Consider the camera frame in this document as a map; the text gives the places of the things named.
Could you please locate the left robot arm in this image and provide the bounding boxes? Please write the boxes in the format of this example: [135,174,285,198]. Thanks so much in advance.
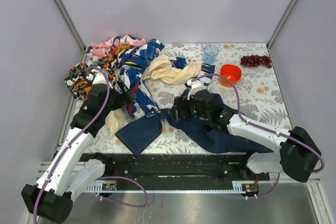
[21,84,135,223]

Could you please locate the orange camouflage cloth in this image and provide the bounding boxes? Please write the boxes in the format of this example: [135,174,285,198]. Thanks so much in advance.
[65,49,128,100]

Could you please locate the pink patterned cloth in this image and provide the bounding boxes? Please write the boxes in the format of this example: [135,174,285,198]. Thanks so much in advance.
[85,34,146,59]

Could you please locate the dark blue denim jeans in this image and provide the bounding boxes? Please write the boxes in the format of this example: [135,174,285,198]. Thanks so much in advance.
[115,109,272,155]

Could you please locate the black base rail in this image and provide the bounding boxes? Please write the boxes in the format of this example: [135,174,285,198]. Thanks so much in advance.
[73,153,280,196]

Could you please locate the blue white patterned cloth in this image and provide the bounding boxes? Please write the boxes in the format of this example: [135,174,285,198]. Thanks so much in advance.
[119,39,215,117]

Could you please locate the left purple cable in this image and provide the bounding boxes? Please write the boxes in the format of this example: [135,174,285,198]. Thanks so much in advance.
[33,66,149,224]

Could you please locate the clear blue plastic cup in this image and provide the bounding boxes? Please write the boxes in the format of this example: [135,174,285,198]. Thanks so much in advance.
[203,45,219,65]

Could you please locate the orange plastic bowl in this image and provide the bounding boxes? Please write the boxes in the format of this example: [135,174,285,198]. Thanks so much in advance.
[220,64,242,85]

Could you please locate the cream cloth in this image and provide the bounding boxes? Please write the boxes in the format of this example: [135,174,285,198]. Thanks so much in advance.
[106,54,203,135]

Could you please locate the red grape bunch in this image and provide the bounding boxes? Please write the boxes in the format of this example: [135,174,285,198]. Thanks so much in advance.
[240,55,272,68]

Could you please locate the grey slotted cable duct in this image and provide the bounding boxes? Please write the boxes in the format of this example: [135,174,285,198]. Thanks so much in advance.
[85,177,254,193]

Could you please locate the floral table mat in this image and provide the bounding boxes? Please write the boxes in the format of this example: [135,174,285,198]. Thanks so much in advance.
[84,43,292,154]

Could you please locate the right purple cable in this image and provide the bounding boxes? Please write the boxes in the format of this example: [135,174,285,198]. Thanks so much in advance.
[188,73,325,200]

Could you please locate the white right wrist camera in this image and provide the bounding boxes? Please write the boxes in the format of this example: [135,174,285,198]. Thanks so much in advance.
[185,80,207,100]

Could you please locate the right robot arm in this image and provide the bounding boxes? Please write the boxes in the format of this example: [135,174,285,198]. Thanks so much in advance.
[168,90,322,183]

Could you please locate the purple cable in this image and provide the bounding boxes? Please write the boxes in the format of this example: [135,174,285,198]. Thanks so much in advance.
[33,66,149,224]
[188,73,325,200]

